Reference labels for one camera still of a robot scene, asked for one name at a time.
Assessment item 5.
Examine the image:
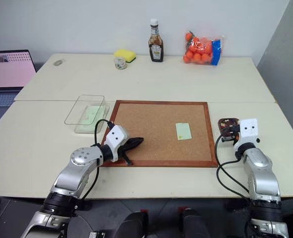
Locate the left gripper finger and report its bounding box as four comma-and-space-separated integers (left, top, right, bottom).
122, 151, 134, 167
129, 136, 145, 150

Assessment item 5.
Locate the dark brown tray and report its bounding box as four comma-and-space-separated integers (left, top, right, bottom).
217, 117, 242, 140

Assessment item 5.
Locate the wood framed cork board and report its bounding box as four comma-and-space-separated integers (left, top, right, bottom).
100, 100, 219, 169

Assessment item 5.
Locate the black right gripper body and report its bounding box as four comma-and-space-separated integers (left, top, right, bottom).
227, 124, 242, 136

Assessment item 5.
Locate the brown sauce bottle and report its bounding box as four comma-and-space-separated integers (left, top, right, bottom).
147, 18, 165, 63

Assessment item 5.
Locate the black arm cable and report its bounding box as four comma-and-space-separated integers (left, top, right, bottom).
81, 119, 116, 199
215, 134, 252, 199

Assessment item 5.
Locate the open laptop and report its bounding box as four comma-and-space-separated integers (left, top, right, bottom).
0, 49, 37, 108

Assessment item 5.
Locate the yellow sponge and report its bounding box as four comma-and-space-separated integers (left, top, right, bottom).
114, 48, 137, 63

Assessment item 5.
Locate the green notes stack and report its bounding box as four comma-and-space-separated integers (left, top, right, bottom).
82, 105, 106, 125

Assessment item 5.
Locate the clear plastic box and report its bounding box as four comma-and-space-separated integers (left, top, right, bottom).
64, 94, 111, 135

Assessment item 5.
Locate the dark rounded shape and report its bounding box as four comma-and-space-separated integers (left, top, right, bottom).
177, 206, 210, 238
116, 209, 150, 238

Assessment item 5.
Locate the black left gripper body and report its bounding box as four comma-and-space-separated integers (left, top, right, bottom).
118, 138, 135, 159

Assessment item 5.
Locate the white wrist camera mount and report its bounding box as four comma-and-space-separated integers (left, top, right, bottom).
233, 118, 260, 152
103, 124, 130, 163

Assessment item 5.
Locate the bag of oranges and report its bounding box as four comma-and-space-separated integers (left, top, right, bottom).
182, 30, 226, 67

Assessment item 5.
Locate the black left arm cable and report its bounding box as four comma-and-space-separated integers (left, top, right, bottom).
81, 119, 116, 199

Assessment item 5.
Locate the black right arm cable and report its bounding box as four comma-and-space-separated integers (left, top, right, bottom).
215, 134, 252, 199

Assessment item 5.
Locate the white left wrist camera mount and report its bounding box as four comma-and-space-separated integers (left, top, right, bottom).
103, 124, 130, 163

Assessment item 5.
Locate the green sticky note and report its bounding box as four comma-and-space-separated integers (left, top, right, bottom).
175, 122, 193, 141

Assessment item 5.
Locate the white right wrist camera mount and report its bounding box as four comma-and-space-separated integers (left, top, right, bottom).
233, 118, 260, 152

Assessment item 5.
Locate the small clear jar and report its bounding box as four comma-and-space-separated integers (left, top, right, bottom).
113, 56, 127, 71

